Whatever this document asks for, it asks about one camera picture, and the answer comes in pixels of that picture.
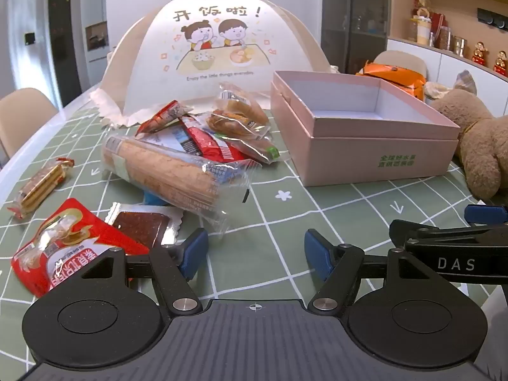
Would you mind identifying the small red snack packet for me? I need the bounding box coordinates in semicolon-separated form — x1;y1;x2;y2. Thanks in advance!
135;100;194;136

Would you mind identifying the dark door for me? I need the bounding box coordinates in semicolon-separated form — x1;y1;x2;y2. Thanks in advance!
48;0;83;109

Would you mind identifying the light blue white snack packet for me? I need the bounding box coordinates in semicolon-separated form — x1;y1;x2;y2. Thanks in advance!
139;123;200;156

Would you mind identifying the red white snack packet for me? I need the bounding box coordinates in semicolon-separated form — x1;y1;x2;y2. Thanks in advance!
182;116;239;163

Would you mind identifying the pink cardboard box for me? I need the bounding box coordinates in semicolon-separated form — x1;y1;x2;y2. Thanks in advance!
271;70;461;187

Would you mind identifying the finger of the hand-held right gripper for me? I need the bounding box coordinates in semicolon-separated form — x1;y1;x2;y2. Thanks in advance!
389;219;508;247
464;205;508;226

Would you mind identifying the clear bread packet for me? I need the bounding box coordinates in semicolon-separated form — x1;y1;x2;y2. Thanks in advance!
214;83;271;126
205;111;271;142

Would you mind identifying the striped wafer biscuit packet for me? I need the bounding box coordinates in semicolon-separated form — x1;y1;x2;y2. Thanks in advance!
6;157;75;221

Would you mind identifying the sausage packet with green end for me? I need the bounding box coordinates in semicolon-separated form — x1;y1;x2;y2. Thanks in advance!
214;133;282;166

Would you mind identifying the orange snack bag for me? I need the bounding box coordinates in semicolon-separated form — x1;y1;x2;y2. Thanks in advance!
356;60;428;100

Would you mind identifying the small blue packet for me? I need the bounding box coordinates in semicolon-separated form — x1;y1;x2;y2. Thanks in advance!
143;190;172;208

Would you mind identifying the clear dark jerky packet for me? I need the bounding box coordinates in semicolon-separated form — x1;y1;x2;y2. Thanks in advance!
105;202;185;247

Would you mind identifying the printed mesh food cover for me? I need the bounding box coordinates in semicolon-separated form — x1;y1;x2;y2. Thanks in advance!
89;0;343;130

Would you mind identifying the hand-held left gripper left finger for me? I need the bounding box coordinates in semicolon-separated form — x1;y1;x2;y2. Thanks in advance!
81;229;209;315

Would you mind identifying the long biscuit roll packet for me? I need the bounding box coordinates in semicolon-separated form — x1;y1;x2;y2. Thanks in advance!
99;135;263;236

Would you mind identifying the white tall cabinet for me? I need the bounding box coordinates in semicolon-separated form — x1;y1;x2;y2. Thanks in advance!
79;0;109;88

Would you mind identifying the brown teddy bear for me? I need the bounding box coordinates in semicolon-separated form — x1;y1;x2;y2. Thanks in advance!
425;69;508;204

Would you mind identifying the jar with white lid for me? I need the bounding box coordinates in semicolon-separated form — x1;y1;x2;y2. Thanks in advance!
409;16;432;45

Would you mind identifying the large red snack packet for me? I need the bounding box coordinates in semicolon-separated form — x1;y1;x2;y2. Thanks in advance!
10;197;151;298

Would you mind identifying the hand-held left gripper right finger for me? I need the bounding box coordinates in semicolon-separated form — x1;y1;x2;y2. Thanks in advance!
304;228;435;316

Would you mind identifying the green checked tablecloth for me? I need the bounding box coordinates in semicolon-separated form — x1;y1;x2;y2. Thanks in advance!
0;101;508;366

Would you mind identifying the glass door cabinet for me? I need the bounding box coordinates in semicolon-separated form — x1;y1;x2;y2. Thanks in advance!
321;0;390;75

